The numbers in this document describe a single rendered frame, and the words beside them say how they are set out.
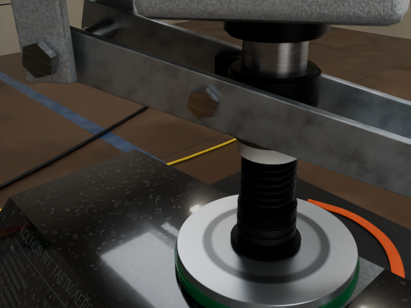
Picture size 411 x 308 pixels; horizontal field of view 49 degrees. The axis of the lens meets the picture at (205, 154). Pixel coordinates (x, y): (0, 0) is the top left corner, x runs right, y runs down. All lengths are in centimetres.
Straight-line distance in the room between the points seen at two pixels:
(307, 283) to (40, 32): 36
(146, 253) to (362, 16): 38
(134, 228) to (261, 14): 38
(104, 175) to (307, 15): 51
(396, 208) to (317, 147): 185
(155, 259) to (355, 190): 184
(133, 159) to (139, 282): 31
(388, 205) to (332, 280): 177
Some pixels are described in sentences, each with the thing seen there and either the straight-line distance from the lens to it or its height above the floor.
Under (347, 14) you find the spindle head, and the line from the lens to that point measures 34.
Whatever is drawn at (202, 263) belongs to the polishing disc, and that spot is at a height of 83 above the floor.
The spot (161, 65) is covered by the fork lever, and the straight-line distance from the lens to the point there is 42.
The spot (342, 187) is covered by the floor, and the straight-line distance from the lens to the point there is 235.
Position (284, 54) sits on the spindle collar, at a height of 106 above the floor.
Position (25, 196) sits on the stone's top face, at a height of 80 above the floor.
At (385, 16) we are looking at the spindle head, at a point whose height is 111.
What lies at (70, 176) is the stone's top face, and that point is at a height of 80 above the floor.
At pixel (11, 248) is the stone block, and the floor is 77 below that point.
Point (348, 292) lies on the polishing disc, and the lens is 53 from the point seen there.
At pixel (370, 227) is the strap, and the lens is 206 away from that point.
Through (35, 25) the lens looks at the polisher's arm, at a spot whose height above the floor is 109.
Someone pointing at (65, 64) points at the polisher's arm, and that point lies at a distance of 44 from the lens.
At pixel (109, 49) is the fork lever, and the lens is 44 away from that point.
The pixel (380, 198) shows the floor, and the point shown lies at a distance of 231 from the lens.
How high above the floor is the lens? 117
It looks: 27 degrees down
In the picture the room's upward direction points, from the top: 1 degrees counter-clockwise
